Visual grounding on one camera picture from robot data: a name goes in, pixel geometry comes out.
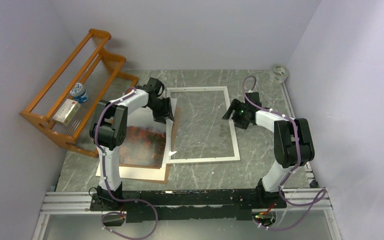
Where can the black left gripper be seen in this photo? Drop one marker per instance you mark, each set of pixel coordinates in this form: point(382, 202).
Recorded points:
point(167, 112)

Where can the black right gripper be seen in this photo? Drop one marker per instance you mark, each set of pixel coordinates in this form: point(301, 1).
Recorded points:
point(236, 105)

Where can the brown frame backing board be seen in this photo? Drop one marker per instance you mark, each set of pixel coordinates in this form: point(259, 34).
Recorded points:
point(170, 144)

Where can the white picture frame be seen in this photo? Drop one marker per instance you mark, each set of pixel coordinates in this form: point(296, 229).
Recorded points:
point(202, 126)

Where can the white paper mat sheet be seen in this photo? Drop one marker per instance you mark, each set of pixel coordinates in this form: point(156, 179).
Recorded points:
point(143, 173)

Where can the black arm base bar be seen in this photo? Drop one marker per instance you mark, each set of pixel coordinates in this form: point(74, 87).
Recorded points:
point(147, 205)

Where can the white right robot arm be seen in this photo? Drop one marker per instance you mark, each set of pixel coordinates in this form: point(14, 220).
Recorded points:
point(293, 143)

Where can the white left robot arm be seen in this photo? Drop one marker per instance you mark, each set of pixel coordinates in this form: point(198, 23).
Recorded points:
point(109, 129)

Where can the orange wooden rack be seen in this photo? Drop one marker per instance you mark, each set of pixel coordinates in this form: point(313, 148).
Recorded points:
point(91, 65)

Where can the blue white round tin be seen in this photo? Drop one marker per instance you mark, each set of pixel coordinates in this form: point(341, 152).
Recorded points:
point(79, 93)

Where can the white red small box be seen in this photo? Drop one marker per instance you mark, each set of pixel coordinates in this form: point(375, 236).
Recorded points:
point(66, 112)

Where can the aluminium rail frame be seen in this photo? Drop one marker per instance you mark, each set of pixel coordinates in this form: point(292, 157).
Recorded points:
point(77, 203)

